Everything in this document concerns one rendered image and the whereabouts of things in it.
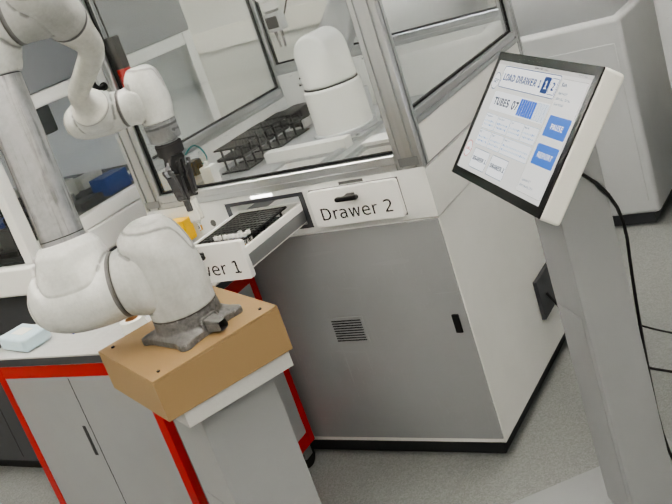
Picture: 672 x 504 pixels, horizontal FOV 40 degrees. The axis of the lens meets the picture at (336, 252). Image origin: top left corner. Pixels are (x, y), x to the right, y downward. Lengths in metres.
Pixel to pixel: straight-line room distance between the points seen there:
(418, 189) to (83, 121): 0.91
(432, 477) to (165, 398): 1.15
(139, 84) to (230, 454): 1.00
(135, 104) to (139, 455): 0.98
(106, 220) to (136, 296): 1.38
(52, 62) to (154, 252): 1.48
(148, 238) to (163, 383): 0.31
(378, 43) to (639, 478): 1.25
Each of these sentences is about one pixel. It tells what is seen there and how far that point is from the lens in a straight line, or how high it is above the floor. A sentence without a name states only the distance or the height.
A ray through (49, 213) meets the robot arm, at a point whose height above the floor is 1.22.
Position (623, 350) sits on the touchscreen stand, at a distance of 2.22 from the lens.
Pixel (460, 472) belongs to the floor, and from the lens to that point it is 2.88.
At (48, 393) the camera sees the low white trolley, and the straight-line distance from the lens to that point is 2.83.
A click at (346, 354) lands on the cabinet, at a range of 2.89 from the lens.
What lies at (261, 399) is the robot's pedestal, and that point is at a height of 0.67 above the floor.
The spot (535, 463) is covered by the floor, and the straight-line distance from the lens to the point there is 2.83.
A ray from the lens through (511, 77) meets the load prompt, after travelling 2.18.
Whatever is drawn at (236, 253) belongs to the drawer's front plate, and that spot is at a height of 0.89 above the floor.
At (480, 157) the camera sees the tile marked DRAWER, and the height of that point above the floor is 1.01.
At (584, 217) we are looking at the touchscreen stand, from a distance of 2.07.
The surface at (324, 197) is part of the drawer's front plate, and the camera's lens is 2.63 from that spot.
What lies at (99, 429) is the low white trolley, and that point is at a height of 0.51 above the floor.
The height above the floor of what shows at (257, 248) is 0.87.
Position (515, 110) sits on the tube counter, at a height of 1.10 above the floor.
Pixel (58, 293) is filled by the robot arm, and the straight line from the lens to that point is 2.09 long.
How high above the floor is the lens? 1.58
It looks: 18 degrees down
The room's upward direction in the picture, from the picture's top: 19 degrees counter-clockwise
